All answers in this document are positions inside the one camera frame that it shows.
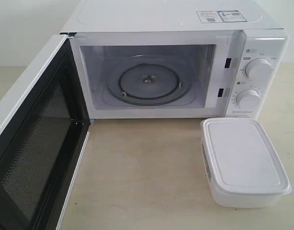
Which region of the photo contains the white frame with dark panel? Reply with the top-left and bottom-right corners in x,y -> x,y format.
0,34 -> 90,230

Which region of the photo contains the white plastic lidded container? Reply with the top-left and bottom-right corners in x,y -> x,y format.
200,117 -> 292,208

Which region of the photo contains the glass microwave turntable plate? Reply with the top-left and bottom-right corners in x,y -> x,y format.
106,55 -> 192,106

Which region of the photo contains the white microwave oven body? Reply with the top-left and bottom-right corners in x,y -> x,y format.
61,0 -> 289,120

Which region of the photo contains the lower white control knob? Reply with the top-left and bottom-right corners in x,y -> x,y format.
236,89 -> 260,109

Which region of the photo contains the white control knob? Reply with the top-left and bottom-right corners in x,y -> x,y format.
236,89 -> 260,109
245,58 -> 272,80

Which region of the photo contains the upper white control knob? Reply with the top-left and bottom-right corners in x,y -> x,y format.
245,58 -> 272,80

